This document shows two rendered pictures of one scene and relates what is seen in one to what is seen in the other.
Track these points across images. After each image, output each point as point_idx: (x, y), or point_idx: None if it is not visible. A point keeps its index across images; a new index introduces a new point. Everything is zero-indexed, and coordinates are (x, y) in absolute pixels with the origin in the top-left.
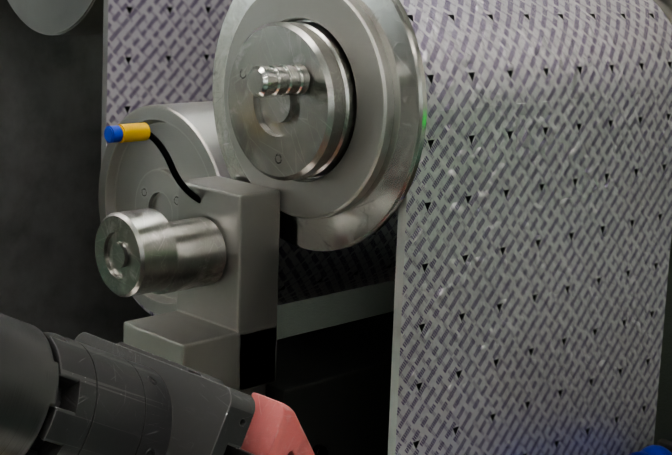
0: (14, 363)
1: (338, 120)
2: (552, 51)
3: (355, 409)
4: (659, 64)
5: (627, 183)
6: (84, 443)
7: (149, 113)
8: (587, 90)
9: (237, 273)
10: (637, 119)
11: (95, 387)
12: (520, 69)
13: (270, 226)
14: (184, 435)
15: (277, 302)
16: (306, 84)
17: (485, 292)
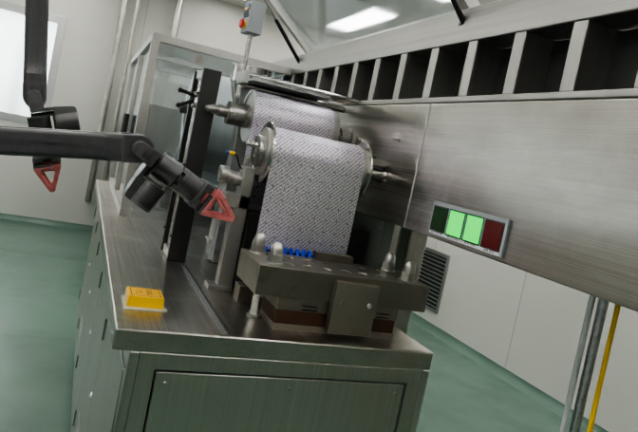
0: (175, 166)
1: (261, 153)
2: (318, 152)
3: None
4: (355, 163)
5: (340, 188)
6: (183, 183)
7: (248, 156)
8: (328, 162)
9: (242, 182)
10: (345, 174)
11: (188, 176)
12: (307, 153)
13: (252, 176)
14: (201, 189)
15: (251, 192)
16: (257, 145)
17: (290, 197)
